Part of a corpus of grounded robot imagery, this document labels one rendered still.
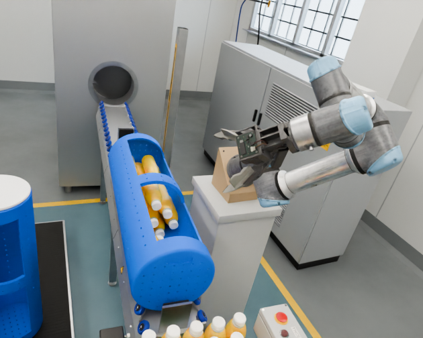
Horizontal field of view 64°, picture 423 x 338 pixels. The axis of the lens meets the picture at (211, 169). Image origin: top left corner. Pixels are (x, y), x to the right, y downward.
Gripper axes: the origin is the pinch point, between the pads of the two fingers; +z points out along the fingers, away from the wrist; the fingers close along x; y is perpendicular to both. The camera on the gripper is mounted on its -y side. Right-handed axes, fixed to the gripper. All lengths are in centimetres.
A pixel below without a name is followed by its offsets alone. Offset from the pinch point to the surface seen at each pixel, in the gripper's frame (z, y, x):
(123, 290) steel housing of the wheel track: 66, -32, 26
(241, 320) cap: 15, -29, 40
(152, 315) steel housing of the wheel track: 49, -27, 36
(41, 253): 184, -76, -7
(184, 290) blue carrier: 35, -29, 29
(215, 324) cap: 21, -23, 40
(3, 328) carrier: 165, -42, 36
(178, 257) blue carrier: 28.1, -17.7, 18.7
